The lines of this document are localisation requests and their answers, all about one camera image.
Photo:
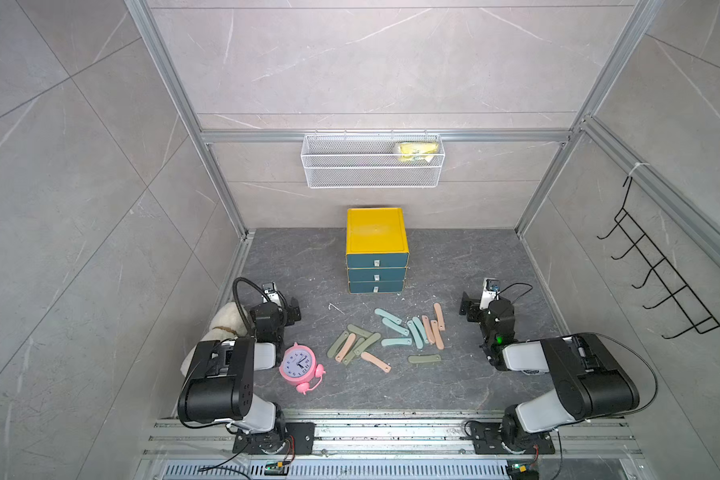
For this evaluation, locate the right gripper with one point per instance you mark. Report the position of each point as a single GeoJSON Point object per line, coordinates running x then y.
{"type": "Point", "coordinates": [474, 308]}

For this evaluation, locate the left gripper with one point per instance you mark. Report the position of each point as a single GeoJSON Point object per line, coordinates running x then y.
{"type": "Point", "coordinates": [285, 312]}

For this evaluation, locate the pink knife cluster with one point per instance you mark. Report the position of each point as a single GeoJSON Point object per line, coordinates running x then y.
{"type": "Point", "coordinates": [436, 335]}
{"type": "Point", "coordinates": [346, 347]}
{"type": "Point", "coordinates": [427, 329]}

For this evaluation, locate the teal top drawer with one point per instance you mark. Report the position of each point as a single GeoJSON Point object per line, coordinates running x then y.
{"type": "Point", "coordinates": [378, 260]}

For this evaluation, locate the teal drawer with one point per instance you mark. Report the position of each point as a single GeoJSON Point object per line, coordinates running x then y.
{"type": "Point", "coordinates": [378, 260]}
{"type": "Point", "coordinates": [376, 287]}
{"type": "Point", "coordinates": [394, 274]}

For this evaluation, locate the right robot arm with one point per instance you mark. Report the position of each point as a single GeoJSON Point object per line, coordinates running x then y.
{"type": "Point", "coordinates": [588, 382]}

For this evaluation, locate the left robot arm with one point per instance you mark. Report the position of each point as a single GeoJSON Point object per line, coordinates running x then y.
{"type": "Point", "coordinates": [218, 386]}

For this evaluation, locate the teal bottom drawer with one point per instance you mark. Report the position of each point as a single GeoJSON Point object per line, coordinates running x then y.
{"type": "Point", "coordinates": [376, 287]}

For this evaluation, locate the teal middle drawer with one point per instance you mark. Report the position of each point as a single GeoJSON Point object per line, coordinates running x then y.
{"type": "Point", "coordinates": [394, 274]}

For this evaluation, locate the yellow drawer cabinet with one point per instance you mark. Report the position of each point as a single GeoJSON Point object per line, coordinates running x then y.
{"type": "Point", "coordinates": [376, 230]}

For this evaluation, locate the white plush dog toy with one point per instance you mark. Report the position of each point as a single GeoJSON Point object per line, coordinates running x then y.
{"type": "Point", "coordinates": [227, 323]}

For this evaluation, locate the pink alarm clock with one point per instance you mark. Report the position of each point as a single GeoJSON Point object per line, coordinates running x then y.
{"type": "Point", "coordinates": [301, 369]}

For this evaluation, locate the olive knife far left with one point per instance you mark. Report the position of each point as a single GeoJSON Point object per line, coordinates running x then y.
{"type": "Point", "coordinates": [337, 344]}

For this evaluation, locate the mint knife vertical right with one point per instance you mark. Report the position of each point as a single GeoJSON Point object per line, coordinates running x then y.
{"type": "Point", "coordinates": [425, 340]}

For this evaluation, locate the olive knife lower right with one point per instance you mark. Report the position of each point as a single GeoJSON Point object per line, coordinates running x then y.
{"type": "Point", "coordinates": [424, 359]}

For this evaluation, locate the olive knife top left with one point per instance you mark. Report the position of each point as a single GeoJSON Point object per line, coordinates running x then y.
{"type": "Point", "coordinates": [359, 331]}

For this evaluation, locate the olive knife under diagonal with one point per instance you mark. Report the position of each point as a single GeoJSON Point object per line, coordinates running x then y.
{"type": "Point", "coordinates": [351, 353]}

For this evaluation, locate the olive knife long diagonal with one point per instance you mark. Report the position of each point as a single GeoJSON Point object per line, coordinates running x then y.
{"type": "Point", "coordinates": [366, 343]}

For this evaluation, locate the mint knife horizontal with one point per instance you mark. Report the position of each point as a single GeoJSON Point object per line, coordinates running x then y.
{"type": "Point", "coordinates": [402, 341]}

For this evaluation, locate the mint knife top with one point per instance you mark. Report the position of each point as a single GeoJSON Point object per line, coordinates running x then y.
{"type": "Point", "coordinates": [387, 315]}

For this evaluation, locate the yellow sponge in basket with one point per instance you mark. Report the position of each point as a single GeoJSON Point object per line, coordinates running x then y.
{"type": "Point", "coordinates": [416, 151]}

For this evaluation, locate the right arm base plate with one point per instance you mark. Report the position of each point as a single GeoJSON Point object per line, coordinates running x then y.
{"type": "Point", "coordinates": [493, 438]}

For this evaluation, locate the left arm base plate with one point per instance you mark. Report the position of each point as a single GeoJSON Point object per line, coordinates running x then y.
{"type": "Point", "coordinates": [290, 437]}

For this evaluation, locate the black wire hook rack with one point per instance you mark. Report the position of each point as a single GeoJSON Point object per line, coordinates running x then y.
{"type": "Point", "coordinates": [660, 271]}

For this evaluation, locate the white wire wall basket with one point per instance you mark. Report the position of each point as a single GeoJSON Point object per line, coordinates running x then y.
{"type": "Point", "coordinates": [366, 161]}

